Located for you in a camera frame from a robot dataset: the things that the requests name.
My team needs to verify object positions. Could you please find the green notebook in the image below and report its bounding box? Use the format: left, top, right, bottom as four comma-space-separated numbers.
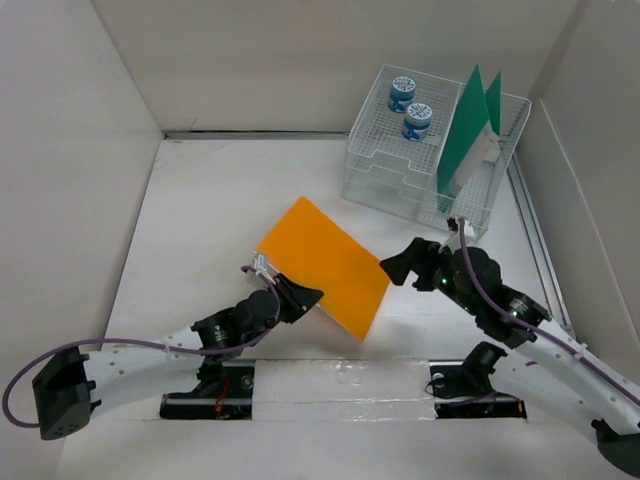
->
436, 65, 502, 213

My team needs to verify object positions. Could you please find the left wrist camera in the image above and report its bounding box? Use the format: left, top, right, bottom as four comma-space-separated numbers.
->
247, 252, 274, 283

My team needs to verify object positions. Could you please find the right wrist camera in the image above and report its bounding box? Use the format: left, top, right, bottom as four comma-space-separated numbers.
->
439, 217, 477, 253

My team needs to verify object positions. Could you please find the blue white jar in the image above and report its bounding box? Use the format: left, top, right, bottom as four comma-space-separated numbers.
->
402, 102, 433, 142
388, 75, 416, 113

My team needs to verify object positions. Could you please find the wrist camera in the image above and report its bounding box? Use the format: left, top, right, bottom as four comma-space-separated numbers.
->
247, 252, 274, 283
439, 217, 477, 253

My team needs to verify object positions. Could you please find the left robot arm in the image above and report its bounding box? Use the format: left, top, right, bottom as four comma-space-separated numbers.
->
32, 274, 324, 441

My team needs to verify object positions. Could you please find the white wire desk organizer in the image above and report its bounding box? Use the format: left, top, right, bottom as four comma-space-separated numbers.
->
343, 65, 531, 237

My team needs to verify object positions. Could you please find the orange notebook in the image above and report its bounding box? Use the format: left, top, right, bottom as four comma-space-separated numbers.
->
255, 197, 390, 341

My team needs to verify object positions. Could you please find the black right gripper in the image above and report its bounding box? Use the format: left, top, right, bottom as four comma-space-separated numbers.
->
379, 236, 479, 315

